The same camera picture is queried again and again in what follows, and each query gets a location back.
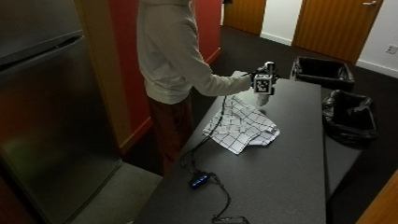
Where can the white marker cube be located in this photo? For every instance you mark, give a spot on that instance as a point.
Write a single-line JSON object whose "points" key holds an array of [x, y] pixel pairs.
{"points": [[264, 83]]}

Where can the square bin with black liner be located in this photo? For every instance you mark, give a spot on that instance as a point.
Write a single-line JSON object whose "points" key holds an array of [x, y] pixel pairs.
{"points": [[324, 72]]}

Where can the plain wooden door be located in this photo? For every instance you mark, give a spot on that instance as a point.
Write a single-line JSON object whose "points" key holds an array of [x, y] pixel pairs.
{"points": [[244, 14]]}

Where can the white checked cloth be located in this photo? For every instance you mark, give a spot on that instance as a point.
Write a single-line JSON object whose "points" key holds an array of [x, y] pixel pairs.
{"points": [[240, 127]]}

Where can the the person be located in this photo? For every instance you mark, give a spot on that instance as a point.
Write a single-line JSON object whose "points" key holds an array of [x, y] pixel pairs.
{"points": [[169, 46]]}

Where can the round bin with black liner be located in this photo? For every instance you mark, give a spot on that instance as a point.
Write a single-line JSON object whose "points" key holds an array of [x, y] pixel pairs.
{"points": [[349, 116]]}

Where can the wooden cabinet side panel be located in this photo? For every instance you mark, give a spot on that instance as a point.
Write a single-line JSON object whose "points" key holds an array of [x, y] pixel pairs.
{"points": [[106, 71]]}

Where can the black hub with blue lights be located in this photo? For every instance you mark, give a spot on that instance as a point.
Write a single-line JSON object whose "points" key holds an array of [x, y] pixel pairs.
{"points": [[199, 180]]}

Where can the black device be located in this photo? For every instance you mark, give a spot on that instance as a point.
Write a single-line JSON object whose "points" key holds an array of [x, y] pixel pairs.
{"points": [[231, 220]]}

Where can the stainless steel fridge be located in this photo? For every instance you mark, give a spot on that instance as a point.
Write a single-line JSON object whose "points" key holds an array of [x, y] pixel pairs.
{"points": [[46, 118]]}

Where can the white wall socket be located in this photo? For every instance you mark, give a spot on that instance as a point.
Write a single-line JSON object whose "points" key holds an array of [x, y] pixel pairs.
{"points": [[392, 48]]}

